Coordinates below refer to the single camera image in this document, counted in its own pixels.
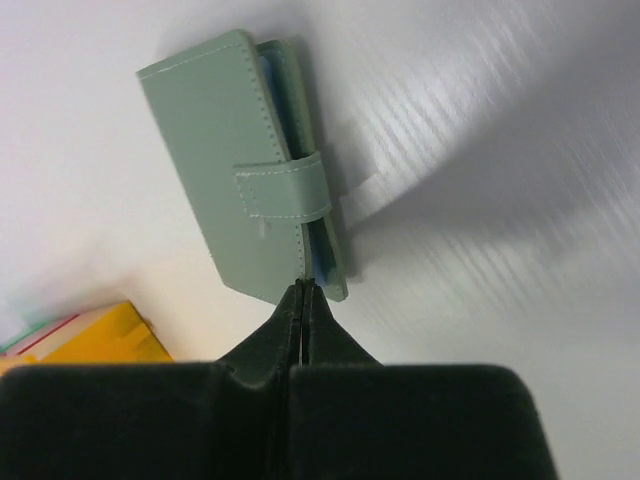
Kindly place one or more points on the yellow plastic bin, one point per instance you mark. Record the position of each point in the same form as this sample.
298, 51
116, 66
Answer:
114, 334

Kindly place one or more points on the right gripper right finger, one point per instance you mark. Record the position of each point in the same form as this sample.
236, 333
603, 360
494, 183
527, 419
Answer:
350, 417

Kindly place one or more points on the sage green card holder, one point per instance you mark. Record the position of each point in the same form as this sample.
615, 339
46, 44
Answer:
251, 200

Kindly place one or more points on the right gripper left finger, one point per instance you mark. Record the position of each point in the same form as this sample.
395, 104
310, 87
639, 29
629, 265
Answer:
225, 419

